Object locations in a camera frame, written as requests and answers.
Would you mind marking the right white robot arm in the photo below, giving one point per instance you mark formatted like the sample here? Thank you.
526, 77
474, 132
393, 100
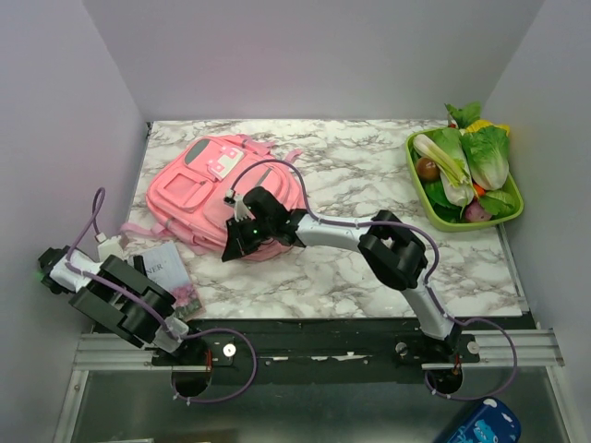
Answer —
392, 250

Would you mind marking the pink student backpack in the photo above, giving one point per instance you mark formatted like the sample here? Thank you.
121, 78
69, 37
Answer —
186, 196

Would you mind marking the green lettuce head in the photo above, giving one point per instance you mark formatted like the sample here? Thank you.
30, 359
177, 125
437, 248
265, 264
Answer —
487, 154

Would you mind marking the blue dinosaur pencil case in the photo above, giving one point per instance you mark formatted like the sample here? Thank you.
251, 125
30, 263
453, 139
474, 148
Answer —
485, 421

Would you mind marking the black mounting rail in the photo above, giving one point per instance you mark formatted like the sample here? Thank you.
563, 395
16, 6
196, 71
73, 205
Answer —
289, 352

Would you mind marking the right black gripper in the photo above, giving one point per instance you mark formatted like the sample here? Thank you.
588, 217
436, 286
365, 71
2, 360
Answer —
236, 245

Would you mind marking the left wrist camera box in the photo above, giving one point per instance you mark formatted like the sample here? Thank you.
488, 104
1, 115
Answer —
111, 246

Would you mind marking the purple pink radish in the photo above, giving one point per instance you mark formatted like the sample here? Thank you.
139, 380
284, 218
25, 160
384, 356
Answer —
475, 213

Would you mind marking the brown round fruit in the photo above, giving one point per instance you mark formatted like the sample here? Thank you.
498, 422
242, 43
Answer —
427, 170

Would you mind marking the green vegetable tray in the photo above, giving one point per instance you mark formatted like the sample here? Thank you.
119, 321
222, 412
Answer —
504, 204

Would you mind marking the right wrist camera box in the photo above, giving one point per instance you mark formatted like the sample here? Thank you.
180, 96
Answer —
236, 202

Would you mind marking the Designer Fate flower book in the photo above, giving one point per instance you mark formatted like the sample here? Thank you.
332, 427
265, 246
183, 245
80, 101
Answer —
164, 265

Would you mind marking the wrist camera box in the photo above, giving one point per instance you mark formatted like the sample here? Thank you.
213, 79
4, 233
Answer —
236, 202
111, 246

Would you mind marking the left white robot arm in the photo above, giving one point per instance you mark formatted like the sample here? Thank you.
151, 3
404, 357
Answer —
115, 295

